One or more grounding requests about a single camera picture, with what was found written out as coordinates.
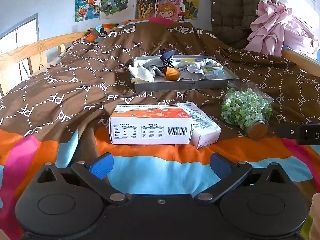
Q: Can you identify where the grey white cloth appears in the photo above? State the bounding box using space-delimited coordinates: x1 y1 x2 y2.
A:
177 64 205 80

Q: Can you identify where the orange silicone cup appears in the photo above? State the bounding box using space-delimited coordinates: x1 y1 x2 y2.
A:
165 67 180 81

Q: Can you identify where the grey drawstring pouch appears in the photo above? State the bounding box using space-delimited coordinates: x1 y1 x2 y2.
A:
128 57 165 83

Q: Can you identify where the navy striped sock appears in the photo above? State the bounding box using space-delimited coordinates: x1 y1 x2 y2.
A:
159 49 176 73

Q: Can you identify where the colourful patterned towel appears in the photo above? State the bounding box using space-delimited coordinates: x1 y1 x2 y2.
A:
180 58 223 74

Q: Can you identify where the white blue small box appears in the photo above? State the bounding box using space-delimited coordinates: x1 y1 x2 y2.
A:
176 102 222 149

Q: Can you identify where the jar of green stars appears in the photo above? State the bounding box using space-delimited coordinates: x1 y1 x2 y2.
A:
221 81 274 140

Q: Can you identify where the orange and white box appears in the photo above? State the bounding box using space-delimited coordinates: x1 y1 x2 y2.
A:
109 105 193 145

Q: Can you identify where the colourful striped bedsheet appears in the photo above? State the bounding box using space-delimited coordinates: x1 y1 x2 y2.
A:
1 120 319 239

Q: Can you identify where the grey tray with drawing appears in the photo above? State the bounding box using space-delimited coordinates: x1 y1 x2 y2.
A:
128 55 240 93

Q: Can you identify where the pink shirt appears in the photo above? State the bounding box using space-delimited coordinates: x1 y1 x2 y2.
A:
245 2 319 59

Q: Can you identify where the brown quilted jacket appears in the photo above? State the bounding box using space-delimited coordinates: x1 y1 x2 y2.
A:
210 0 280 49

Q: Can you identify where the pink girl poster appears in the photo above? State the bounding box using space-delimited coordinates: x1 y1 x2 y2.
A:
155 0 185 21

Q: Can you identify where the orange hair girl drawing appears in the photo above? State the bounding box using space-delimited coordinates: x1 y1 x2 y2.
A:
75 0 100 22

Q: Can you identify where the wooden bed rail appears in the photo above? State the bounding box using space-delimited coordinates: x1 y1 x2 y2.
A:
1 31 87 96

